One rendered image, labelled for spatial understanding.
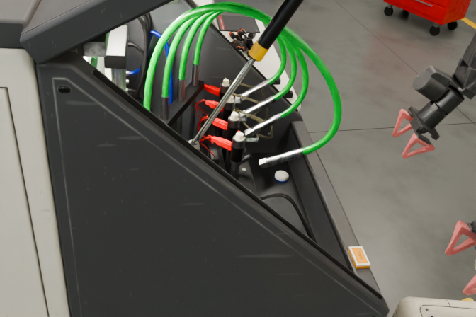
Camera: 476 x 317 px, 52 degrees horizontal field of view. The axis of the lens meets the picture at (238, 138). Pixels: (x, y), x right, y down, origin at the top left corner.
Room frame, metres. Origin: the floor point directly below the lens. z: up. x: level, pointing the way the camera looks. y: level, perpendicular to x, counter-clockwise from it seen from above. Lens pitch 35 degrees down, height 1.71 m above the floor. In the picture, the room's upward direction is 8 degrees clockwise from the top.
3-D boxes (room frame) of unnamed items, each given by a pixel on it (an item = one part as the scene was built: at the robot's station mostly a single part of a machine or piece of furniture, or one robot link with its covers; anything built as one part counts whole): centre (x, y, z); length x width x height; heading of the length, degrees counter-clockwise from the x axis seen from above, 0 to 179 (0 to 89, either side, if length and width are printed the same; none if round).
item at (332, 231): (0.93, -0.23, 0.87); 0.62 x 0.04 x 0.16; 13
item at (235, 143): (0.88, -0.01, 1.00); 0.05 x 0.03 x 0.21; 103
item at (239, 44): (1.63, 0.02, 1.01); 0.23 x 0.11 x 0.06; 13
